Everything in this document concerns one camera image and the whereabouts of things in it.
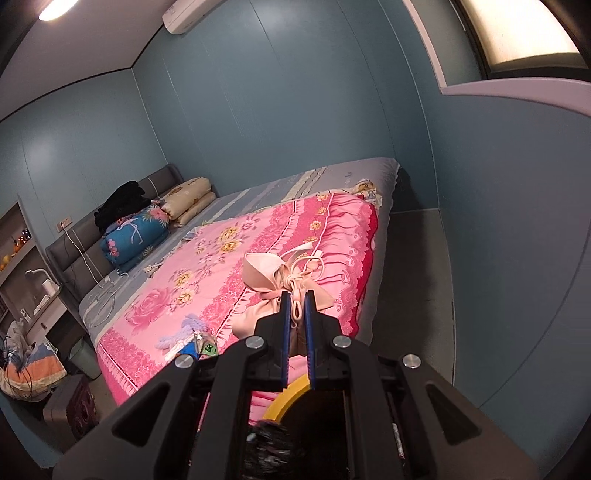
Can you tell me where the beige drawstring cloth bag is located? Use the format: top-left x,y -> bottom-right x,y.
231,247 -> 338,358

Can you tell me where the black trash bin yellow rim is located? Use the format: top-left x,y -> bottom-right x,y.
245,373 -> 398,480

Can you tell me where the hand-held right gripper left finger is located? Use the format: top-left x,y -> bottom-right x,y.
53,291 -> 293,480

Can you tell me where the white desk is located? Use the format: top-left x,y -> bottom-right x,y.
0,286 -> 70,333

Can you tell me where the orange blue clothes pile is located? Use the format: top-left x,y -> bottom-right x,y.
0,318 -> 68,402

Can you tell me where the white desk lamp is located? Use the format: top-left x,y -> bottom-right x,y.
25,269 -> 62,301

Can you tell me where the pale green wastebasket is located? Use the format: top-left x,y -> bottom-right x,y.
69,338 -> 101,380

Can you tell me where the white charging cable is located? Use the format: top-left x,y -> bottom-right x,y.
65,226 -> 130,319

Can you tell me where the window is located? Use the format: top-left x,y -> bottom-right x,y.
402,0 -> 591,116

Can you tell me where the black clothing pile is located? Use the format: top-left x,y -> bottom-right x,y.
93,181 -> 155,229

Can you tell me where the white air conditioner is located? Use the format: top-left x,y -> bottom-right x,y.
161,0 -> 241,34

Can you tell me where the grey padded headboard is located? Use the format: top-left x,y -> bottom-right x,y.
45,163 -> 183,301

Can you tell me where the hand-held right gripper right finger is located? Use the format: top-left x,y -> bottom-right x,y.
302,293 -> 539,480

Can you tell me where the cream floral underblanket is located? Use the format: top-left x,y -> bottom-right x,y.
353,178 -> 385,207

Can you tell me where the bed with grey headboard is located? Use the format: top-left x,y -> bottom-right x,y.
78,157 -> 400,342

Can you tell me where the blue floral folded quilt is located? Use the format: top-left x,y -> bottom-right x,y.
100,204 -> 171,266

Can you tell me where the beige folded quilt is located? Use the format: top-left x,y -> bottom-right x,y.
159,178 -> 218,227

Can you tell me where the blue plastic wrapper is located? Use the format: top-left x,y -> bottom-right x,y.
166,343 -> 198,363

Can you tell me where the wall shelf niche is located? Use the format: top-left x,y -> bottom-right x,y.
0,196 -> 40,287

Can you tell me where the ceiling light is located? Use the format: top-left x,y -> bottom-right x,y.
38,0 -> 83,21

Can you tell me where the pink floral blanket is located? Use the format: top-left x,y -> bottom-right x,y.
95,193 -> 382,416

